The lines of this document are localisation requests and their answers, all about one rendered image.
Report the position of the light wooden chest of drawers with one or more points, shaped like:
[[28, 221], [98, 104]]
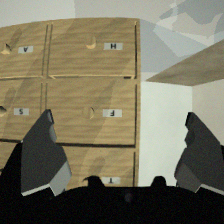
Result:
[[137, 80]]

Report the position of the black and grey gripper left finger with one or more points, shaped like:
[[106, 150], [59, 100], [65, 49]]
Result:
[[36, 171]]

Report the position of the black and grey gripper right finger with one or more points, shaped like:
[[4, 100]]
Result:
[[201, 165]]

